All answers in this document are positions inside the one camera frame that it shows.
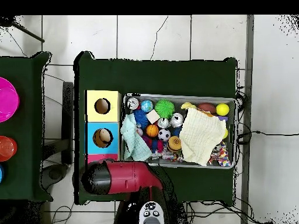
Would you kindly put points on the green cloth side table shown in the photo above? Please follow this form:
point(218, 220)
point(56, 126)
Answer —
point(25, 182)

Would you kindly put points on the blue cup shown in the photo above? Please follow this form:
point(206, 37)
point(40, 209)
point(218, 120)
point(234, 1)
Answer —
point(1, 173)

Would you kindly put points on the red cup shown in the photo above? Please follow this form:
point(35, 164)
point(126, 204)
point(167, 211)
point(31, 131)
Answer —
point(7, 148)

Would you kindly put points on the blue spiky ball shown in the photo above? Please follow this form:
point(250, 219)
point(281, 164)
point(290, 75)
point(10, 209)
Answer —
point(141, 119)

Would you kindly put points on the small orange basketball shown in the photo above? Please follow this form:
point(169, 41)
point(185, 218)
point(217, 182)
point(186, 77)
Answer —
point(152, 130)

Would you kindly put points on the pink bowl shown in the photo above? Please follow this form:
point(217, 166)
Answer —
point(7, 101)

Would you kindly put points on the wooden box with three holes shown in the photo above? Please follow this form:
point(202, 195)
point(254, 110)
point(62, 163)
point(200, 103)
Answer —
point(93, 135)

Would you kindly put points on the yellow ball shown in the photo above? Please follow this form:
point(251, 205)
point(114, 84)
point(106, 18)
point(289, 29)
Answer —
point(223, 109)

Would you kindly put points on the small silver can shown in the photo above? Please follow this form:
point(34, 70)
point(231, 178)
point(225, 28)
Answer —
point(163, 122)

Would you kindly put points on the small globe ball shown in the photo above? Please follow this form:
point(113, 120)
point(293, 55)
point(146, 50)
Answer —
point(147, 106)

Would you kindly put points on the wooden cube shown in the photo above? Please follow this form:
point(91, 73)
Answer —
point(153, 116)

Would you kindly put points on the silver can with open top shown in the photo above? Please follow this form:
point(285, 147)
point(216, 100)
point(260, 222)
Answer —
point(177, 119)

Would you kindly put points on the large green spiky ball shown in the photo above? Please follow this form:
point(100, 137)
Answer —
point(164, 108)

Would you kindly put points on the brown toy football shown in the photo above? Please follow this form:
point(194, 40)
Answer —
point(207, 108)

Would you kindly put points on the silver can with pull tab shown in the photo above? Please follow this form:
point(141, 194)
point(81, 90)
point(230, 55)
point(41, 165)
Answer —
point(133, 103)

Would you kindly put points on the cream yellow muslin cloth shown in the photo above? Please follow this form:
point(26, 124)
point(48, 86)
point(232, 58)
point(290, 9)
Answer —
point(202, 136)

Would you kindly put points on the clear mesh bin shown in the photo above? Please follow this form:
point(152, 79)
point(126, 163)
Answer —
point(187, 161)

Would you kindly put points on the dark green table cloth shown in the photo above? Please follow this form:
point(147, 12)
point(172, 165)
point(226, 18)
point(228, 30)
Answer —
point(154, 74)

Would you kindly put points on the mint green muslin cloth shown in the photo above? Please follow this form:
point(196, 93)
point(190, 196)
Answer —
point(134, 140)

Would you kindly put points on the black floor stand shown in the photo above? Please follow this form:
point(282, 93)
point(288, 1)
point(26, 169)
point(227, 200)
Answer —
point(67, 121)

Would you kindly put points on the small soccer ball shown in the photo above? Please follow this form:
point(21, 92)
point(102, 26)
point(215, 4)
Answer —
point(164, 135)

